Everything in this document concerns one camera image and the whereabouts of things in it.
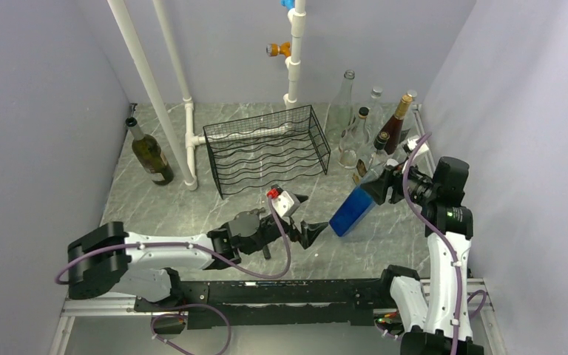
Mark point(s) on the aluminium frame rail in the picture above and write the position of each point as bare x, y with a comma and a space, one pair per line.
108, 305

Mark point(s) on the dark bottle black capsule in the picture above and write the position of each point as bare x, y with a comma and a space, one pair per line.
371, 155

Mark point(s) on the blue glass bottle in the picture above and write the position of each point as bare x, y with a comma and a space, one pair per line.
356, 206

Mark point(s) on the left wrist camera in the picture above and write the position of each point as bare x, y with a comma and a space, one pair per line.
284, 203

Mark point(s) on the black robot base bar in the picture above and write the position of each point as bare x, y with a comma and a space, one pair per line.
289, 302

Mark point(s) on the dark bottle silver capsule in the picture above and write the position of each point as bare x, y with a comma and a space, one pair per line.
150, 155

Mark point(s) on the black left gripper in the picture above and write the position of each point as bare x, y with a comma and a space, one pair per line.
309, 231

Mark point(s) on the blue valve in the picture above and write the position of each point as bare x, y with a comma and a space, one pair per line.
288, 4

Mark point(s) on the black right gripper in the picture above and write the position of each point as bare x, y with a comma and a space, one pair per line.
378, 189

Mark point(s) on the clear bottle black cap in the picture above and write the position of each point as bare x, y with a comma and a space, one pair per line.
354, 138

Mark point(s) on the orange valve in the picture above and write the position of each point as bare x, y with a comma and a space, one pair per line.
273, 50

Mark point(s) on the clear round glass bottle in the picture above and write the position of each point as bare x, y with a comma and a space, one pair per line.
376, 116

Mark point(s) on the black handled tool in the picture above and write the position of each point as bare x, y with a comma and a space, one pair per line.
266, 252

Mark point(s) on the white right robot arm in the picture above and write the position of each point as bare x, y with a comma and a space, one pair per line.
440, 322

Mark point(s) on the white pipe with tee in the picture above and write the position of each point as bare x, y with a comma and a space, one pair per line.
191, 139

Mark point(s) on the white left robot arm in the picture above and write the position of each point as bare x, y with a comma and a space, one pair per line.
111, 259

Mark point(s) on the black wire wine rack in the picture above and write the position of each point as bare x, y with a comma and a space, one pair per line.
273, 148

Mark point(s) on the dark bottle gold foil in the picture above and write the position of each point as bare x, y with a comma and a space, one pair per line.
393, 127

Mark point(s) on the clear bottle black gold label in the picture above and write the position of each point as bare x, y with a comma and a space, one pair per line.
340, 110

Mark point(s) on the slanted white pipe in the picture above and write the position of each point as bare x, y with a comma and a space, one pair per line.
133, 44

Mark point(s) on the white pipe with valves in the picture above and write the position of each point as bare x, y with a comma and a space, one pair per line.
296, 16

